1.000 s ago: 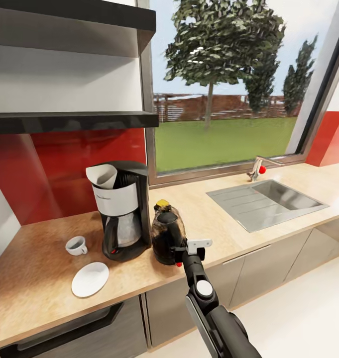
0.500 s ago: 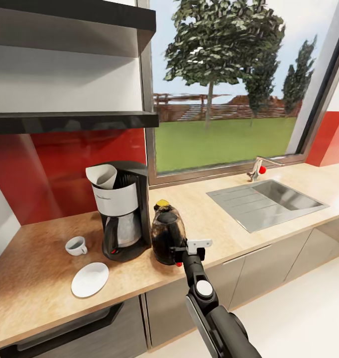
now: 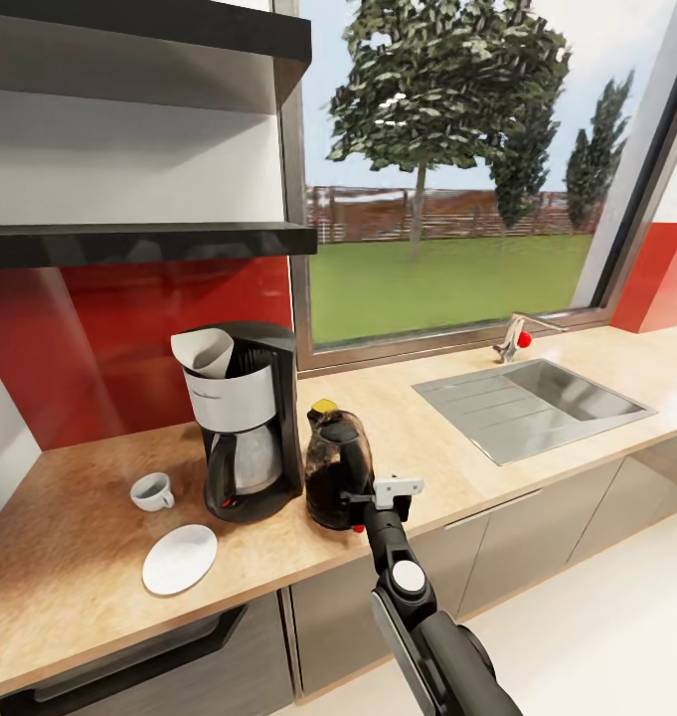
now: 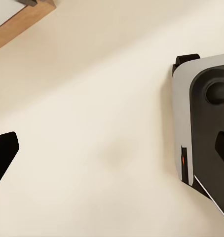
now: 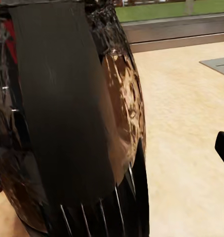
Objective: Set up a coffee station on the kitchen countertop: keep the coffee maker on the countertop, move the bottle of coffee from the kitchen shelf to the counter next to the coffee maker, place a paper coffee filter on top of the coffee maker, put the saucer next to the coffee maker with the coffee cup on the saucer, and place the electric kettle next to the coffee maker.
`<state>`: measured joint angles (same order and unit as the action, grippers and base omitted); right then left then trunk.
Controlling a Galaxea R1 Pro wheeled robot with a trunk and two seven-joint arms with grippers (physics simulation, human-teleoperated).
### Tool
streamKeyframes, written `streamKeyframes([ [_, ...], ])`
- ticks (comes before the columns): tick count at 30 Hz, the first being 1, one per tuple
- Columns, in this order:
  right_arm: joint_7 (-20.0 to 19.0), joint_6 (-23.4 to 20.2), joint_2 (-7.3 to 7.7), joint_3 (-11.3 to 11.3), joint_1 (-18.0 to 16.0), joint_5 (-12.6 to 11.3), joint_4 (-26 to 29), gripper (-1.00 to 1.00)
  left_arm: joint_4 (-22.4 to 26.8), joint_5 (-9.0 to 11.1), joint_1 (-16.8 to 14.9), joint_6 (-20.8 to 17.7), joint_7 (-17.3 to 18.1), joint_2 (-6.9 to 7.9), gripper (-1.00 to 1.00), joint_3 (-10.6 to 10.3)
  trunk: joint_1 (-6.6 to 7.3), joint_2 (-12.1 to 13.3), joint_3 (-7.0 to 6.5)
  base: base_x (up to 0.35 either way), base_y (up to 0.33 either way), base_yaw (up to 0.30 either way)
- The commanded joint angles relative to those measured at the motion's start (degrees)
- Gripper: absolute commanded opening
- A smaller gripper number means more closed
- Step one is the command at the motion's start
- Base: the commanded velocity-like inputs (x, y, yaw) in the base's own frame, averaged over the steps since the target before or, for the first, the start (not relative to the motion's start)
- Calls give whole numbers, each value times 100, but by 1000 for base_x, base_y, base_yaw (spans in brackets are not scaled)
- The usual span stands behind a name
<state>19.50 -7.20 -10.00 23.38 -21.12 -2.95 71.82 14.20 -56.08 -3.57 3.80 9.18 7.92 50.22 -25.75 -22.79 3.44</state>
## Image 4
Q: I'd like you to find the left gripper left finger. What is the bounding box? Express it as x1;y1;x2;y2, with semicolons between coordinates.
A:
0;131;19;180

